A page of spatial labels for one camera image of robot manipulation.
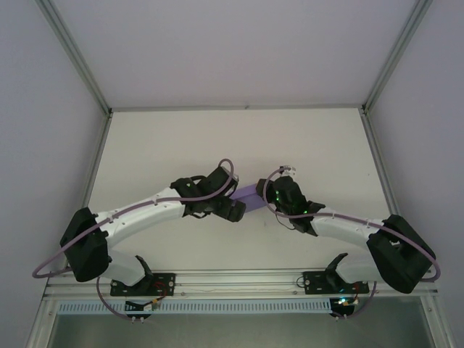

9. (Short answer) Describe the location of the purple paper box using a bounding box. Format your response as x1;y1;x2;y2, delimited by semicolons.
230;183;270;215

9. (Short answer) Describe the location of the right wiring connector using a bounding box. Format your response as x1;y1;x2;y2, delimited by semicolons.
328;296;360;310

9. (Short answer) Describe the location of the wiring connector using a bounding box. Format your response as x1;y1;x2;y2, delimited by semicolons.
328;296;360;310
124;297;163;313

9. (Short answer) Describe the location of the left wiring connector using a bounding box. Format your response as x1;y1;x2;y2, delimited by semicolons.
124;297;163;313

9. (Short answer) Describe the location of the grey metal sheet panel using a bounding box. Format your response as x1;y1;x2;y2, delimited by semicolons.
46;312;438;348

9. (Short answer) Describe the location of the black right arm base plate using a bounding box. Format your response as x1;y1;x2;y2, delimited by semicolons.
302;269;371;296

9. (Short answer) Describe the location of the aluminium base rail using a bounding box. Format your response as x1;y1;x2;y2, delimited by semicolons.
42;266;440;301

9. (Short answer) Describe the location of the aluminium right side rail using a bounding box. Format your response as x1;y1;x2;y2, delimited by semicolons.
360;107;418;270

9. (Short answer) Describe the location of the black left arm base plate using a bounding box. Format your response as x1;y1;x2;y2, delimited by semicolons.
109;270;178;297

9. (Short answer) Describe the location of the light blue slotted cable duct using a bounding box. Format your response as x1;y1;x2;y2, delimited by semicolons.
57;298;334;315

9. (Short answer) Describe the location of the aluminium left side rail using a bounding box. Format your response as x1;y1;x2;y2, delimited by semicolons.
62;111;114;272

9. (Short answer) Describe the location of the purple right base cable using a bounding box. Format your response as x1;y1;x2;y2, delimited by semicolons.
335;278;379;321

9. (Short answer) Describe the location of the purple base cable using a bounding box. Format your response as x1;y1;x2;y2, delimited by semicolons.
335;278;379;321
95;274;148;321

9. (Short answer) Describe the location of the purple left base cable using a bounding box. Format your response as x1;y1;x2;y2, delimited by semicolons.
95;274;148;321

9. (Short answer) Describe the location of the aluminium right frame post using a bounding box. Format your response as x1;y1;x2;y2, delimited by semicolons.
361;0;435;116

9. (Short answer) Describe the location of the aluminium frame post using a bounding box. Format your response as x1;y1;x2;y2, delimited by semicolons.
361;0;435;116
36;0;114;117

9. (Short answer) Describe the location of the aluminium left frame post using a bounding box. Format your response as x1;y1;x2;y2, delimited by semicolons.
36;0;114;117

